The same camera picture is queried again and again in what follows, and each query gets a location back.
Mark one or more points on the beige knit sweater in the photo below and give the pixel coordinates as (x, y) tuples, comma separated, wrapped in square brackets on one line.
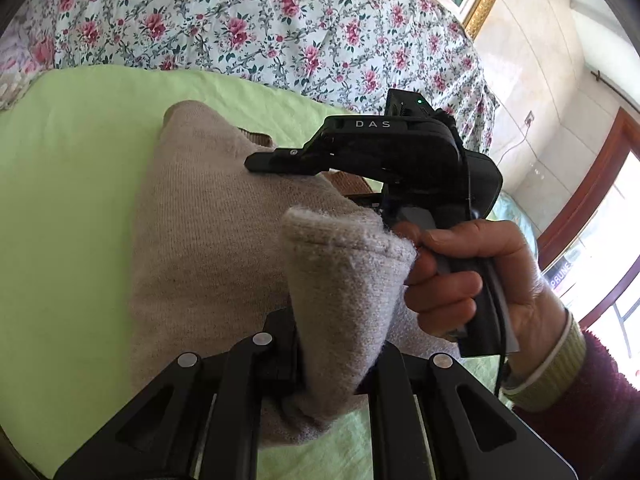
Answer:
[(210, 220)]

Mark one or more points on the light blue cloth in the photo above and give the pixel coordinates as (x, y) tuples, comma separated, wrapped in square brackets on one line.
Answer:
[(515, 220)]

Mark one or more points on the wall socket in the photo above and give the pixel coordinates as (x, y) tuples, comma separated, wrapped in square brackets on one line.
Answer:
[(528, 118)]

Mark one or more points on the floral quilt with pink roses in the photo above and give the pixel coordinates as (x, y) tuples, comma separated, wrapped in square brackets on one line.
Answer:
[(250, 20)]

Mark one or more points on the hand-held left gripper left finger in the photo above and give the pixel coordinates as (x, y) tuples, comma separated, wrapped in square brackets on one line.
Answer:
[(260, 360)]

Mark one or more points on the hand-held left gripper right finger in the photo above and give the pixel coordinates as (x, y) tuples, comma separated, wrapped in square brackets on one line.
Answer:
[(395, 385)]

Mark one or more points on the person's right forearm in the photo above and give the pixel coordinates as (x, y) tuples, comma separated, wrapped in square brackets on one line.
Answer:
[(590, 400)]

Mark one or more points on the light green bed sheet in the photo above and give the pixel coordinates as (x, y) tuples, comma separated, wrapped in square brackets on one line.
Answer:
[(65, 185)]

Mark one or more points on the dark curtain rod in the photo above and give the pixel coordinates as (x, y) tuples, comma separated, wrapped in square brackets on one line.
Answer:
[(612, 89)]

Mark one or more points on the person's right hand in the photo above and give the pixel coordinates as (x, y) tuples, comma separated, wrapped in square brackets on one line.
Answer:
[(520, 280)]

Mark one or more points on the pastel floral pillow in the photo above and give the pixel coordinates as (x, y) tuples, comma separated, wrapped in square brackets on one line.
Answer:
[(20, 65)]

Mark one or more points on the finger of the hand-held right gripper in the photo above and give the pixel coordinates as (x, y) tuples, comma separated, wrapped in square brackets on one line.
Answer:
[(280, 160)]

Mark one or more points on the wooden window frame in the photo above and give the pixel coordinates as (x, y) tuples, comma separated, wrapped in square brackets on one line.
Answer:
[(585, 185)]

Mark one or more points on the gold framed picture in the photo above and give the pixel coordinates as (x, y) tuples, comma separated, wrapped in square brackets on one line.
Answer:
[(480, 5)]

